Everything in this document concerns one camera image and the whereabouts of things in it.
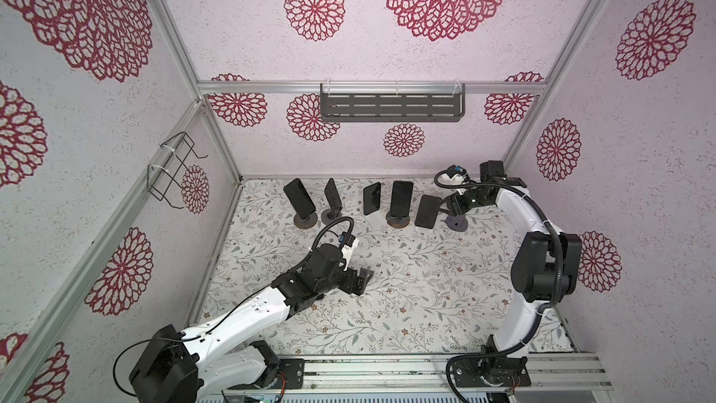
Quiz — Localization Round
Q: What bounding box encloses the black phone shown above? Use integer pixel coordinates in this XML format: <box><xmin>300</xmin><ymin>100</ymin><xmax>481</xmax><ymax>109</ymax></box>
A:
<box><xmin>283</xmin><ymin>178</ymin><xmax>316</xmax><ymax>219</ymax></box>
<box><xmin>363</xmin><ymin>182</ymin><xmax>382</xmax><ymax>216</ymax></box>
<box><xmin>324</xmin><ymin>178</ymin><xmax>343</xmax><ymax>215</ymax></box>
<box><xmin>415</xmin><ymin>195</ymin><xmax>442</xmax><ymax>229</ymax></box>
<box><xmin>389</xmin><ymin>180</ymin><xmax>414</xmax><ymax>218</ymax></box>

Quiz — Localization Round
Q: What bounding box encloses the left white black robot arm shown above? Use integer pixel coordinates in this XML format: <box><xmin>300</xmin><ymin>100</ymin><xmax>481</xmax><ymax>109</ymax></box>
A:
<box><xmin>129</xmin><ymin>236</ymin><xmax>373</xmax><ymax>402</ymax></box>

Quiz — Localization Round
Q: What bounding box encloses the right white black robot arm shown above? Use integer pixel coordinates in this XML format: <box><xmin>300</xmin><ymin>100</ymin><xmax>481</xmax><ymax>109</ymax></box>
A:
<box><xmin>434</xmin><ymin>160</ymin><xmax>583</xmax><ymax>388</ymax></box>

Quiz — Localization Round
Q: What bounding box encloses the wooden round phone stand left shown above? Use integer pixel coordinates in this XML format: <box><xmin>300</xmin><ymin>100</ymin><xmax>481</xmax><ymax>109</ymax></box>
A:
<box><xmin>293</xmin><ymin>212</ymin><xmax>318</xmax><ymax>229</ymax></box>

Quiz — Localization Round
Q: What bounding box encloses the purple round phone stand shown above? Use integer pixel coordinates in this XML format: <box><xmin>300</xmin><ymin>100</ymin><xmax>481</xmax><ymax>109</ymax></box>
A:
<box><xmin>321</xmin><ymin>208</ymin><xmax>342</xmax><ymax>225</ymax></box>

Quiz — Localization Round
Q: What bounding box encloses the dark purple folding stand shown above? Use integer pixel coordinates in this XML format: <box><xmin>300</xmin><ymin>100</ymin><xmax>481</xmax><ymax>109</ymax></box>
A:
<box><xmin>444</xmin><ymin>213</ymin><xmax>469</xmax><ymax>232</ymax></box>

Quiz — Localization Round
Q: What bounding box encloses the white phone stand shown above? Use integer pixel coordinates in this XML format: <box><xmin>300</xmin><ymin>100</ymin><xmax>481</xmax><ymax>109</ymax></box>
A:
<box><xmin>365</xmin><ymin>210</ymin><xmax>389</xmax><ymax>231</ymax></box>

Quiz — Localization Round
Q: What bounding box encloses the wooden round stand grey plate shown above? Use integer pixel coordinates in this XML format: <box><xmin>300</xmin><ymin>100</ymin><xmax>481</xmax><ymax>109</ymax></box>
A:
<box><xmin>386</xmin><ymin>214</ymin><xmax>410</xmax><ymax>229</ymax></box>

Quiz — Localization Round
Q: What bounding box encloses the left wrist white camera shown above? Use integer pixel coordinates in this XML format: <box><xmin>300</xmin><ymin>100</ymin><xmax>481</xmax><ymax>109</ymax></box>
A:
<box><xmin>340</xmin><ymin>235</ymin><xmax>359</xmax><ymax>271</ymax></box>

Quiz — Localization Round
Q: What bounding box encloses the wrist white camera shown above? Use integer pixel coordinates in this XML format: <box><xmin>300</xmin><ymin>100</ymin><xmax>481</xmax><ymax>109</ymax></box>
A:
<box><xmin>340</xmin><ymin>235</ymin><xmax>359</xmax><ymax>271</ymax></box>
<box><xmin>446</xmin><ymin>165</ymin><xmax>472</xmax><ymax>185</ymax></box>

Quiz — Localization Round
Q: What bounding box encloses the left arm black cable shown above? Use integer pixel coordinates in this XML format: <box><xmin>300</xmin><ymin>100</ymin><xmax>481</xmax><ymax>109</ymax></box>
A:
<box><xmin>111</xmin><ymin>216</ymin><xmax>356</xmax><ymax>399</ymax></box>

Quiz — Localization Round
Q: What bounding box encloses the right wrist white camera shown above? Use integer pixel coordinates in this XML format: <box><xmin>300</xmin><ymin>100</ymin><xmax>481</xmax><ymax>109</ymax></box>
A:
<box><xmin>446</xmin><ymin>165</ymin><xmax>472</xmax><ymax>185</ymax></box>

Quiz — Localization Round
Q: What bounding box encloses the grey metal wall shelf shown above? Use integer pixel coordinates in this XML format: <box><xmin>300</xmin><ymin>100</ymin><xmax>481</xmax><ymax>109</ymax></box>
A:
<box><xmin>319</xmin><ymin>83</ymin><xmax>465</xmax><ymax>123</ymax></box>

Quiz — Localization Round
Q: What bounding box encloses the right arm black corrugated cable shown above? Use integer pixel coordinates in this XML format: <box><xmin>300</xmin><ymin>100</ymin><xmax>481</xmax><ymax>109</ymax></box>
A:
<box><xmin>433</xmin><ymin>167</ymin><xmax>566</xmax><ymax>403</ymax></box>

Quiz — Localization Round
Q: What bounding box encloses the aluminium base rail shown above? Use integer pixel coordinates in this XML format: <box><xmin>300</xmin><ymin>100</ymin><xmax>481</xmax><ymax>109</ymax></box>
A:
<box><xmin>189</xmin><ymin>352</ymin><xmax>613</xmax><ymax>399</ymax></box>

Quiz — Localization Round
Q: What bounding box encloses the black wire wall basket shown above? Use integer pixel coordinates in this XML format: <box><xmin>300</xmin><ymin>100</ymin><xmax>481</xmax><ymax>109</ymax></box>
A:
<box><xmin>145</xmin><ymin>132</ymin><xmax>208</xmax><ymax>210</ymax></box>

